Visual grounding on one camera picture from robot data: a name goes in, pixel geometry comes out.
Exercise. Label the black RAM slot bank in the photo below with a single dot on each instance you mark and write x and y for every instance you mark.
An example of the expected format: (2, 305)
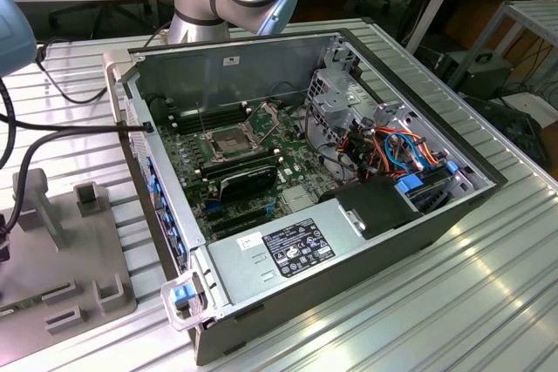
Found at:
(209, 116)
(235, 165)

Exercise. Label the CPU socket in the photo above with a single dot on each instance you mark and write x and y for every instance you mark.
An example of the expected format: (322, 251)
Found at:
(227, 144)

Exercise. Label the green motherboard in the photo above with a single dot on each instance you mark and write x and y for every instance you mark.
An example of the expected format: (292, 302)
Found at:
(301, 163)

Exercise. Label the black graphics card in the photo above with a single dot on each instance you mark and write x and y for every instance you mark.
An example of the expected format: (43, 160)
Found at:
(248, 180)

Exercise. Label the small silver heat sink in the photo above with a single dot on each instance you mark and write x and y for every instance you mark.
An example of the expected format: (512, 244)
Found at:
(298, 198)

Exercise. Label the black expansion slots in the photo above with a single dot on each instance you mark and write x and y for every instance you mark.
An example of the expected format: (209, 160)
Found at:
(235, 219)

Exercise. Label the silver drive cage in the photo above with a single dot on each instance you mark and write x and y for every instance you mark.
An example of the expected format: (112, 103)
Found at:
(335, 106)

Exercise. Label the black plastic shroud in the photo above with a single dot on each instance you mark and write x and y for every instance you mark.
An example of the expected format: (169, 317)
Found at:
(375, 202)

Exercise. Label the grey power supply with label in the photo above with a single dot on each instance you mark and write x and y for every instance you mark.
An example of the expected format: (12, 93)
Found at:
(244, 267)

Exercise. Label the hard disk in blue carrier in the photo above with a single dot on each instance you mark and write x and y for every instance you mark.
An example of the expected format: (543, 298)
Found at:
(412, 183)

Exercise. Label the open grey PC case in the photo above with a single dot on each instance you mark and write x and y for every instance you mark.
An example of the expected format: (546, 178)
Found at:
(427, 224)

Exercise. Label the clear latch with blue clip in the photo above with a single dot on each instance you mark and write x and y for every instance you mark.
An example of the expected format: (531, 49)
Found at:
(182, 295)

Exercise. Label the grey parts rack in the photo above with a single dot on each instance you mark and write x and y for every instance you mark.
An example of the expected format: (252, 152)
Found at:
(65, 267)

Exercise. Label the green RAM stick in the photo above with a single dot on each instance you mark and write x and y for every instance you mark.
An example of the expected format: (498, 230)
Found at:
(22, 306)

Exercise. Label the metal slat shelf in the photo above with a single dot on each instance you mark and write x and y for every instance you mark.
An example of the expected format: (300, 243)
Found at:
(536, 19)

